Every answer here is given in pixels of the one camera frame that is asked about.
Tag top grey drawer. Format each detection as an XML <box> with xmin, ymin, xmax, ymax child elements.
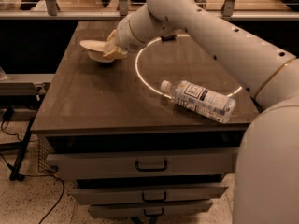
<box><xmin>47</xmin><ymin>148</ymin><xmax>238</xmax><ymax>180</ymax></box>

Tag clear plastic water bottle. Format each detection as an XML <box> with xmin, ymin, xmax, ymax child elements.
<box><xmin>160</xmin><ymin>80</ymin><xmax>236</xmax><ymax>123</ymax></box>

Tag black stand leg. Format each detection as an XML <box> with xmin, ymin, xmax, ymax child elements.
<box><xmin>9</xmin><ymin>118</ymin><xmax>34</xmax><ymax>181</ymax></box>

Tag middle grey drawer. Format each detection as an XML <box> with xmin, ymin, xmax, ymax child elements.
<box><xmin>72</xmin><ymin>183</ymin><xmax>228</xmax><ymax>205</ymax></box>

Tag metal railing frame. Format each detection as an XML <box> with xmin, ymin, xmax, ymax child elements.
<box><xmin>0</xmin><ymin>0</ymin><xmax>299</xmax><ymax>21</ymax></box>

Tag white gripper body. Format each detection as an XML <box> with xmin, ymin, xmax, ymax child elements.
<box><xmin>116</xmin><ymin>15</ymin><xmax>144</xmax><ymax>52</ymax></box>

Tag bottom grey drawer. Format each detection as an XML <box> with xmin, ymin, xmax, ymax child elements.
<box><xmin>88</xmin><ymin>200</ymin><xmax>213</xmax><ymax>218</ymax></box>

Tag white paper bowl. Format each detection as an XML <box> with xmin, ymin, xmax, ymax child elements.
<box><xmin>79</xmin><ymin>40</ymin><xmax>112</xmax><ymax>63</ymax></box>

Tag dark rxbar chocolate wrapper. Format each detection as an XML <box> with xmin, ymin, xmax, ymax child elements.
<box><xmin>161</xmin><ymin>35</ymin><xmax>177</xmax><ymax>42</ymax></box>

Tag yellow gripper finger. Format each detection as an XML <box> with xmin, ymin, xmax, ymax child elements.
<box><xmin>103</xmin><ymin>45</ymin><xmax>127</xmax><ymax>60</ymax></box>
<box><xmin>104</xmin><ymin>30</ymin><xmax>116</xmax><ymax>51</ymax></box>

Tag grey drawer cabinet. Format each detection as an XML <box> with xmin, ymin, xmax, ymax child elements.
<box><xmin>30</xmin><ymin>20</ymin><xmax>260</xmax><ymax>219</ymax></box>

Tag grey drawer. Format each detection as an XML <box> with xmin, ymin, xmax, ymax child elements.
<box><xmin>72</xmin><ymin>183</ymin><xmax>228</xmax><ymax>205</ymax></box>
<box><xmin>88</xmin><ymin>200</ymin><xmax>213</xmax><ymax>218</ymax></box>
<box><xmin>47</xmin><ymin>148</ymin><xmax>238</xmax><ymax>180</ymax></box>

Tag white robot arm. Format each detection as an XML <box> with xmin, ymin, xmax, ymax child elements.
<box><xmin>104</xmin><ymin>0</ymin><xmax>299</xmax><ymax>224</ymax></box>

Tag black floor cable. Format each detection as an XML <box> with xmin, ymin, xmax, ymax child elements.
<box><xmin>0</xmin><ymin>109</ymin><xmax>65</xmax><ymax>224</ymax></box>

